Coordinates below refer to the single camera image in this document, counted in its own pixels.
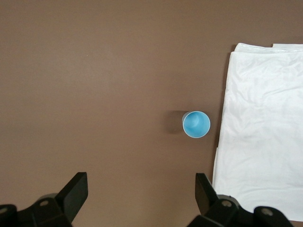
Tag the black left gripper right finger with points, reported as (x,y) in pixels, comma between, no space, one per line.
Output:
(206,196)

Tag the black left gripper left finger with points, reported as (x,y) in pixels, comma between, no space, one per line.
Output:
(71,196)

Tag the blue cup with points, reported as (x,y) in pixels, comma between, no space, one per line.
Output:
(196,124)

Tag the white cloth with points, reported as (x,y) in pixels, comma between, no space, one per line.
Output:
(260,130)

